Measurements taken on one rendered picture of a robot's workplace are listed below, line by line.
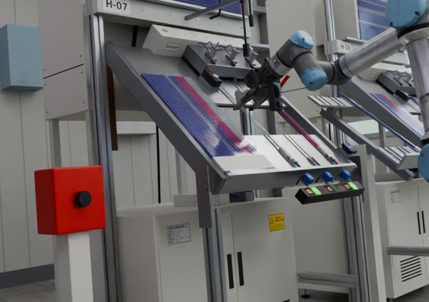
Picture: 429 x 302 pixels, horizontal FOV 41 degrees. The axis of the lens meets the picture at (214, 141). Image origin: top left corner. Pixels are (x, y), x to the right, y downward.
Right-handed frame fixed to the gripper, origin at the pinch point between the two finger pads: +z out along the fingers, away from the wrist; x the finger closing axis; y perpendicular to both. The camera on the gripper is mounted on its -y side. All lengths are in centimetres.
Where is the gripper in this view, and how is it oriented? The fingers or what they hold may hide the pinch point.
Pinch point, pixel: (244, 110)
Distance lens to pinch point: 202.6
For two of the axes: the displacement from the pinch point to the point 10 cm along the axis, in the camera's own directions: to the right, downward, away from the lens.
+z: -5.6, 5.9, 5.8
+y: -4.2, -8.1, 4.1
